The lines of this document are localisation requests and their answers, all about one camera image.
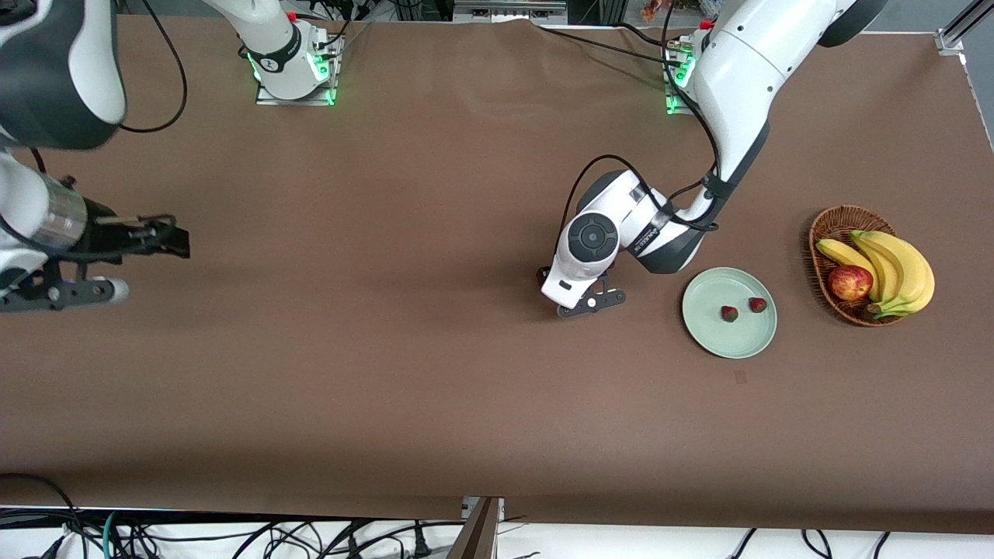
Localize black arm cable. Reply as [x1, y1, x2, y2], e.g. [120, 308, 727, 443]
[563, 0, 725, 234]
[116, 0, 189, 134]

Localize pale green round plate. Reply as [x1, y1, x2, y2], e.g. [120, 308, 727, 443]
[682, 267, 778, 359]

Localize aluminium frame profile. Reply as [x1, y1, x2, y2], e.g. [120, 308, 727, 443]
[936, 0, 994, 57]

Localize brown wicker basket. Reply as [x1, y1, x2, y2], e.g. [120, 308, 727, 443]
[808, 205, 911, 328]

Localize orange red toy items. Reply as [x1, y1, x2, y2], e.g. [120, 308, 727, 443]
[641, 0, 704, 22]

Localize yellow banana bunch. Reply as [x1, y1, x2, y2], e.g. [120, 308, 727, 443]
[815, 230, 936, 320]

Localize brown table cover sheet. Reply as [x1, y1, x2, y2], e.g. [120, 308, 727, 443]
[0, 17, 994, 536]

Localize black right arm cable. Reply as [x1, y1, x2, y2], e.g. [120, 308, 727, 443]
[116, 0, 189, 134]

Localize silver metal box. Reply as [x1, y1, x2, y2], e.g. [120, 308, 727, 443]
[453, 0, 569, 24]

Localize red apple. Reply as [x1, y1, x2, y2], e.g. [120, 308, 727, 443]
[827, 265, 874, 303]

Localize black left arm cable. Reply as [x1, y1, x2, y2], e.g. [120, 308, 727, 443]
[563, 0, 725, 234]

